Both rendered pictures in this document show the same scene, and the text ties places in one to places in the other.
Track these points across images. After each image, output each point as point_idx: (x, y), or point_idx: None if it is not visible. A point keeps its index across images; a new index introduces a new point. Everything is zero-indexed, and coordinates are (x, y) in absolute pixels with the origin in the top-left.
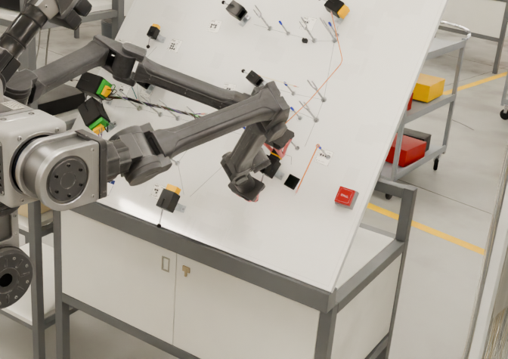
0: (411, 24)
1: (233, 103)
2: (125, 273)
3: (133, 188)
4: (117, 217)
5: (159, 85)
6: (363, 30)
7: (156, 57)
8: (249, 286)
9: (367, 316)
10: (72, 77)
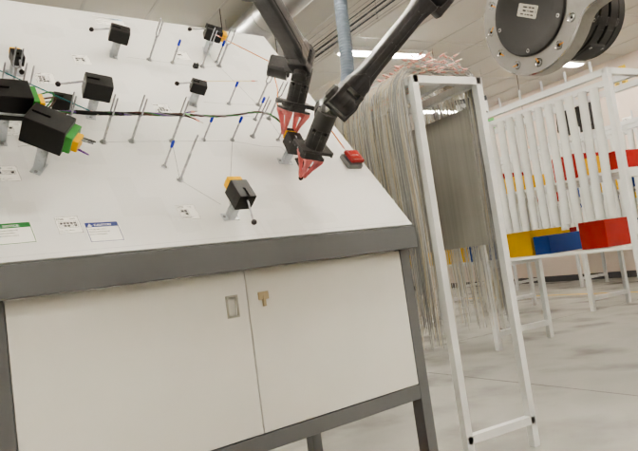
0: (262, 54)
1: (307, 44)
2: (169, 366)
3: (152, 219)
4: (162, 257)
5: (274, 3)
6: (234, 59)
7: None
8: (336, 272)
9: None
10: None
